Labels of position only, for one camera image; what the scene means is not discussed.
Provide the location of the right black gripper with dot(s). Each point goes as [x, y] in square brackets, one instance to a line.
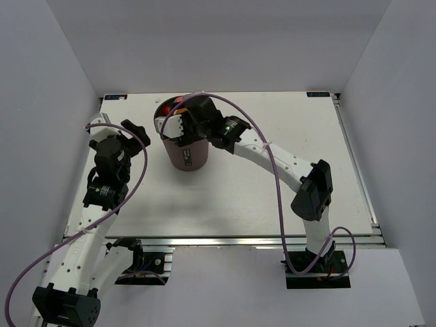
[188, 137]

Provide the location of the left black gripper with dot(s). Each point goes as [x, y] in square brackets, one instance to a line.
[139, 129]

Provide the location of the orange bottle with white label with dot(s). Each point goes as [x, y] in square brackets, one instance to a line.
[180, 111]

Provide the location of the clear bottle red label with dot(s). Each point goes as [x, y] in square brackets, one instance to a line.
[179, 99]

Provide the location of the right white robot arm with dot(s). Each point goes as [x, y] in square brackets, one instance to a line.
[311, 182]

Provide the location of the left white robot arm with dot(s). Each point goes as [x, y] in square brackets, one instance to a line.
[73, 295]

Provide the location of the brown plastic waste bin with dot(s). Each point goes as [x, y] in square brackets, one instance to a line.
[187, 158]

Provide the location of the left blue corner sticker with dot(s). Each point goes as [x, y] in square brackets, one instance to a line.
[115, 97]

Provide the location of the blue corner sticker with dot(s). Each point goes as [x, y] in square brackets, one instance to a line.
[317, 94]
[115, 97]

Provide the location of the right blue corner sticker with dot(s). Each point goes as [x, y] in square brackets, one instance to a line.
[317, 94]

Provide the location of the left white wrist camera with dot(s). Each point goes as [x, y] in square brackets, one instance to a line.
[97, 129]

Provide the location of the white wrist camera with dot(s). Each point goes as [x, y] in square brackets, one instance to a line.
[97, 129]
[169, 127]

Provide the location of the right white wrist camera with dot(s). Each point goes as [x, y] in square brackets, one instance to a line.
[169, 127]

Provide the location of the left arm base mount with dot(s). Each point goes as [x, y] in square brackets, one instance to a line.
[148, 266]

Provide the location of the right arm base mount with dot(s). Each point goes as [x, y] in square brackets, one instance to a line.
[329, 272]

